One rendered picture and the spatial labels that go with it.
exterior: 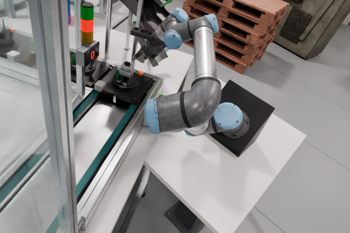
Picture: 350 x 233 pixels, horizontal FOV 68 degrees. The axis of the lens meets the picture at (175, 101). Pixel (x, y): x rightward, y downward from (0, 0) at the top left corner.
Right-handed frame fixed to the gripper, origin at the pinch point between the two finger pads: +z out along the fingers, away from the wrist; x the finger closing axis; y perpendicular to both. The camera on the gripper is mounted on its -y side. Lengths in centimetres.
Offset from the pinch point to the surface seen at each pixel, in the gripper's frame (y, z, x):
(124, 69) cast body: 0.8, 7.1, -3.0
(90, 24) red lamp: -21.4, -12.8, -20.0
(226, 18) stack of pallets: 63, 32, 249
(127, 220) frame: 65, 72, -35
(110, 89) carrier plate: 2.3, 17.0, -11.0
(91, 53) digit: -14.4, -1.8, -19.9
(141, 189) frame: 66, 72, -11
